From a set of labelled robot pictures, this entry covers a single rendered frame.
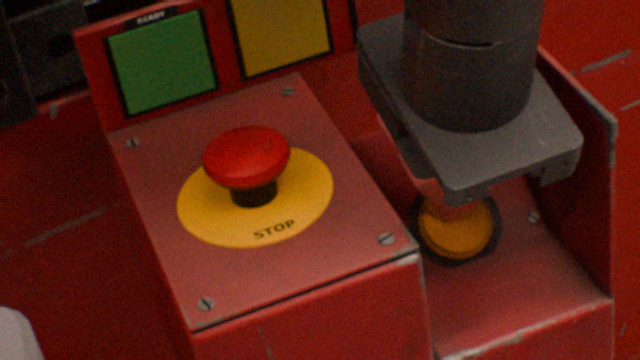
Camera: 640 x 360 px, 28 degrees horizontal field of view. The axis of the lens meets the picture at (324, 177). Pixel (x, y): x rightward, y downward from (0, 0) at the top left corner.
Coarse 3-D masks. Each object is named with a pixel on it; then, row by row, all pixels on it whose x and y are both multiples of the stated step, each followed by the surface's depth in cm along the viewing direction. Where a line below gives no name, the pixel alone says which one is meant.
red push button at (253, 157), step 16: (240, 128) 57; (256, 128) 57; (272, 128) 57; (208, 144) 57; (224, 144) 56; (240, 144) 56; (256, 144) 56; (272, 144) 56; (288, 144) 57; (208, 160) 56; (224, 160) 56; (240, 160) 55; (256, 160) 55; (272, 160) 55; (288, 160) 56; (208, 176) 56; (224, 176) 55; (240, 176) 55; (256, 176) 55; (272, 176) 55; (240, 192) 57; (256, 192) 57; (272, 192) 57
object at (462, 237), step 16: (432, 208) 64; (480, 208) 64; (432, 224) 64; (448, 224) 64; (464, 224) 64; (480, 224) 64; (432, 240) 63; (448, 240) 64; (464, 240) 64; (480, 240) 64; (448, 256) 64; (464, 256) 64
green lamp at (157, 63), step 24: (168, 24) 61; (192, 24) 61; (120, 48) 61; (144, 48) 61; (168, 48) 62; (192, 48) 62; (120, 72) 62; (144, 72) 62; (168, 72) 62; (192, 72) 63; (144, 96) 63; (168, 96) 63
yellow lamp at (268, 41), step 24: (240, 0) 62; (264, 0) 62; (288, 0) 63; (312, 0) 63; (240, 24) 62; (264, 24) 63; (288, 24) 63; (312, 24) 64; (264, 48) 64; (288, 48) 64; (312, 48) 65
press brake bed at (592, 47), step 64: (64, 0) 66; (128, 0) 68; (576, 0) 83; (64, 64) 68; (320, 64) 76; (576, 64) 86; (64, 128) 70; (0, 192) 70; (64, 192) 72; (0, 256) 72; (64, 256) 74; (128, 256) 77; (64, 320) 77; (128, 320) 79
